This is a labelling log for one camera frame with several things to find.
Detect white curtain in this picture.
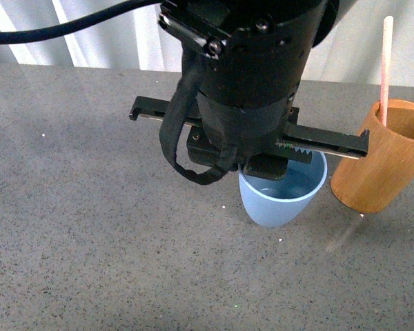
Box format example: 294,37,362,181
0,1,414,86

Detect blue plastic cup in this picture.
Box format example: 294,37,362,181
239,151,328,228

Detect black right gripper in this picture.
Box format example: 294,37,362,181
129,92,370,181

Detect bamboo chopstick holder cup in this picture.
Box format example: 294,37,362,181
331,99,414,214

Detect black cable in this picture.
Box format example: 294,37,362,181
0,0,238,186

